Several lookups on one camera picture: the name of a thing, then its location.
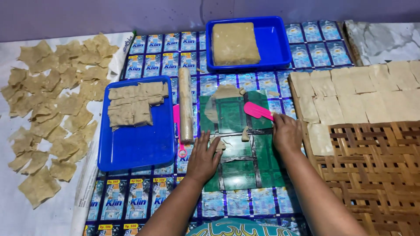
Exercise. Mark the small torn dough piece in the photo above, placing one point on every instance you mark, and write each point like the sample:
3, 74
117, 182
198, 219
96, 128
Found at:
220, 146

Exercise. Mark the narrow dough scrap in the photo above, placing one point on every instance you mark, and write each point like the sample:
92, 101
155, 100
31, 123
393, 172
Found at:
245, 134

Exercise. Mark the plastic-wrapped rolling pin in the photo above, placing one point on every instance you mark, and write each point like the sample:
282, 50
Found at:
185, 105

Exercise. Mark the woven bamboo tray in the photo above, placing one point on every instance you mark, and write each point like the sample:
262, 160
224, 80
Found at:
377, 180

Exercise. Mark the white sack cloth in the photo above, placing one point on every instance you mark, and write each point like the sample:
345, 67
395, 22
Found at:
49, 219

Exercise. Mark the grey marbled sheet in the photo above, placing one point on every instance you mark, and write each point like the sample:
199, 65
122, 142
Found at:
382, 41

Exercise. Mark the large beige dough block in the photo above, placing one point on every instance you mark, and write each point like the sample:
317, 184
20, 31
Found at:
234, 44

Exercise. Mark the thin torn dough sheet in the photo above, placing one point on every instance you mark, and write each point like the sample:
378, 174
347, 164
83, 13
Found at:
226, 91

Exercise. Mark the person's right hand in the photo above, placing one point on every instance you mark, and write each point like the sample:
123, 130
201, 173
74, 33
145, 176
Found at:
288, 136

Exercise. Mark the green plastic work sheet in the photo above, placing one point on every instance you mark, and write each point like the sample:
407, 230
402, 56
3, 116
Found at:
236, 114

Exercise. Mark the spread of drying cracker pieces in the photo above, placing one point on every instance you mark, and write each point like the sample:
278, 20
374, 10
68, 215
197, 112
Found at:
42, 186

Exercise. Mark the rows of square dough sheets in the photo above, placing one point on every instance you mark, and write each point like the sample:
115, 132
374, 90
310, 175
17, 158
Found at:
351, 108

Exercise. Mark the tiny dough crumb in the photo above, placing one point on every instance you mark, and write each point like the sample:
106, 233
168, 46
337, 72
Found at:
274, 93

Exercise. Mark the blue sachet-print mat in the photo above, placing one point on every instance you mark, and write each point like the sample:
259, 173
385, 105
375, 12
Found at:
262, 201

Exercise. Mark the person's teal patterned garment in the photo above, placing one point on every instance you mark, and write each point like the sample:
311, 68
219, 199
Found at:
241, 228

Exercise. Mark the stack of flat dough sheets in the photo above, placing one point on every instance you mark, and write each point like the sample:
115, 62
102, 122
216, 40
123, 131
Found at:
131, 108

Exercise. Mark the blue tray with dough block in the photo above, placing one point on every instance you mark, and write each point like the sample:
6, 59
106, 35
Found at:
272, 42

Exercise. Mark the pink plastic scraper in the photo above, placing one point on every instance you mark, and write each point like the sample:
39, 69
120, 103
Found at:
256, 110

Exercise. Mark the blue tray with dough sheets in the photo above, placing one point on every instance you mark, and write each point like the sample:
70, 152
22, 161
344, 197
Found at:
137, 147

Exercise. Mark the person's left hand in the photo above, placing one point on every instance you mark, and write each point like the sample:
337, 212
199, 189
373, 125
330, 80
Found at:
201, 164

